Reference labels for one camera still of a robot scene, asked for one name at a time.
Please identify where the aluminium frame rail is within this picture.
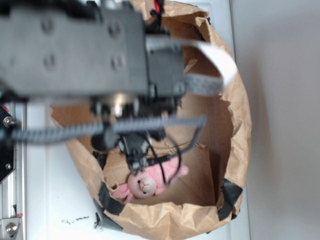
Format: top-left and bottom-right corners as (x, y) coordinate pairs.
(0, 102), (26, 240)

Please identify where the white tray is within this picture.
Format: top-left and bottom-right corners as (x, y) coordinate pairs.
(24, 0), (250, 240)

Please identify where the grey braided cable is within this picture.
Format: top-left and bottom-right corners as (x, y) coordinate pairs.
(12, 114), (208, 146)

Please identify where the pink plush bunny toy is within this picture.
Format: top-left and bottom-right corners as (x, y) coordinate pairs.
(112, 157), (189, 204)

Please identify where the red and black wire bundle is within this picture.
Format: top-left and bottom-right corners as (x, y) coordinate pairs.
(144, 0), (171, 33)

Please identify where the black metal bracket plate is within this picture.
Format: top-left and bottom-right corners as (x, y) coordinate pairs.
(0, 105), (16, 184)

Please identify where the white flat ribbon cable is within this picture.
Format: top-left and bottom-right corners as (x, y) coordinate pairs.
(147, 37), (238, 95)

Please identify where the silver corner bracket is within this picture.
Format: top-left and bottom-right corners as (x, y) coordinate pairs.
(0, 217), (23, 240)

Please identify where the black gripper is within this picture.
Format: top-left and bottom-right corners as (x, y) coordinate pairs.
(0, 0), (186, 100)

